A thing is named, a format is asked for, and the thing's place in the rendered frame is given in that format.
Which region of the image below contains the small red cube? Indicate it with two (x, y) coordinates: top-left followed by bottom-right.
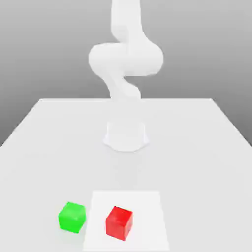
(105, 206), (134, 242)

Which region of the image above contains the small green cube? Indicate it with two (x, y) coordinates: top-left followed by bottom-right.
(58, 201), (87, 234)

